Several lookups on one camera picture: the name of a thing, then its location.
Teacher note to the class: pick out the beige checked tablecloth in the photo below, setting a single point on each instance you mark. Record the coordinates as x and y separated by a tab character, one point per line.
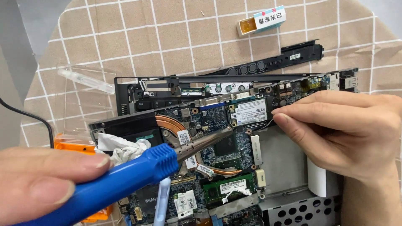
176	40

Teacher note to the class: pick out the crumpled white tissue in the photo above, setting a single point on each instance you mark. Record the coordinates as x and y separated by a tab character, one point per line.
125	149

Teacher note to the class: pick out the small card with white sticker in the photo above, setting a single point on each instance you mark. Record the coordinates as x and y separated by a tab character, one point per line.
185	204

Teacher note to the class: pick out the black cooling fan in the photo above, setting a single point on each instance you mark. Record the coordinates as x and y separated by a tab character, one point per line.
128	127

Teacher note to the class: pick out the white flat ribbon strip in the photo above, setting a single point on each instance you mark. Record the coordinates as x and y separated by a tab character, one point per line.
316	179

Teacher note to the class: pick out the grey metal laptop chassis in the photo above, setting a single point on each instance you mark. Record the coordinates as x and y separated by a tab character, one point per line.
282	163

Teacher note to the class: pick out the copper heat pipe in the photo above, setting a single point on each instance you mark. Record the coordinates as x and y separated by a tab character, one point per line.
169	124

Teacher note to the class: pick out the blue laptop motherboard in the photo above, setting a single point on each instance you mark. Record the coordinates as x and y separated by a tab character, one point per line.
226	150

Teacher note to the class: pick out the green memory module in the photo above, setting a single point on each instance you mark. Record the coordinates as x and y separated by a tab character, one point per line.
229	186

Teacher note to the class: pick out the white blue plastic pry tool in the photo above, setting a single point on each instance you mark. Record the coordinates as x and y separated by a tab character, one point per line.
162	201

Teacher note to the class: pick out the person's left hand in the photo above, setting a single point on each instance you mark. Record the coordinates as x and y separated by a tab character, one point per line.
37	169

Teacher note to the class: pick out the black plastic bezel strip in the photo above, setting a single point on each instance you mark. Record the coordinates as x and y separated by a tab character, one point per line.
282	59

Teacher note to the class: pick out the small white teal box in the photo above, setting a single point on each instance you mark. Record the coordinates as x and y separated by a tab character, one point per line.
267	20

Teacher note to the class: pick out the orange plastic tool stand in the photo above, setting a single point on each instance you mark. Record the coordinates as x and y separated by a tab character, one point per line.
73	147

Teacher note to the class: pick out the person's right hand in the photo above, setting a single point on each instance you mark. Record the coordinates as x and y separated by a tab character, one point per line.
345	138

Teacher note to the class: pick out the clear plastic packaging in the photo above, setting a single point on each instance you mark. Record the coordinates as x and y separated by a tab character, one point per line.
84	94

